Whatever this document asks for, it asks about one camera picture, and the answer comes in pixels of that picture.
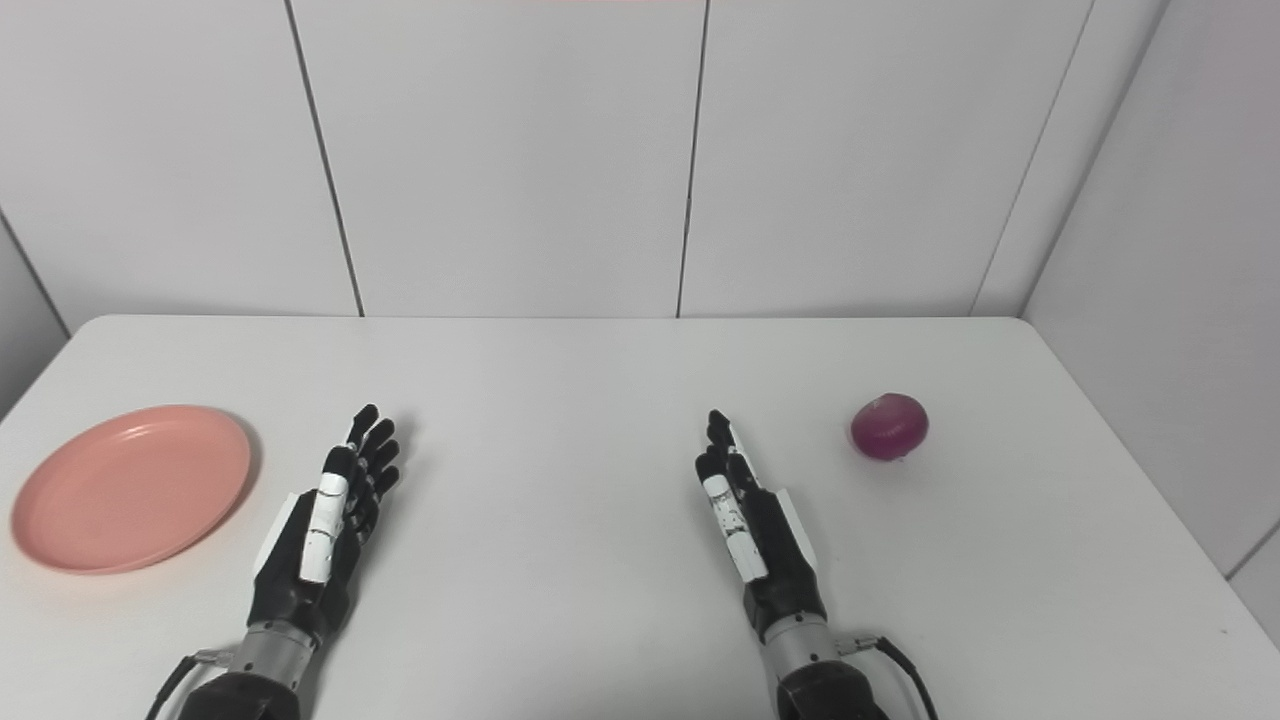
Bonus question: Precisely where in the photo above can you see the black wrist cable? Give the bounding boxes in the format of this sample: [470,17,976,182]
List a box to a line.
[838,634,939,720]
[146,649,237,720]

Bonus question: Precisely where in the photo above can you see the red onion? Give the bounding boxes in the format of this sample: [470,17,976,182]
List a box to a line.
[850,393,930,463]

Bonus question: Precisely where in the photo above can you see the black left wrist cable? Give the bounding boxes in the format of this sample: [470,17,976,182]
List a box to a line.
[146,649,237,720]

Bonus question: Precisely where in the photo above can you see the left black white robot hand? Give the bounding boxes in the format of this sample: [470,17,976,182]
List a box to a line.
[248,404,402,641]

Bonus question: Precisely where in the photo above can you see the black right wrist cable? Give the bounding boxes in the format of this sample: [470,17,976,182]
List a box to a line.
[838,634,939,720]

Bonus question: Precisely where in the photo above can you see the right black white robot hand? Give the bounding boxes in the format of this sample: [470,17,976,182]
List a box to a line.
[695,409,828,643]

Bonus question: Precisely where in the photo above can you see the pink plastic plate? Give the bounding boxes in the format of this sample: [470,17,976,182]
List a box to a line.
[11,404,254,576]

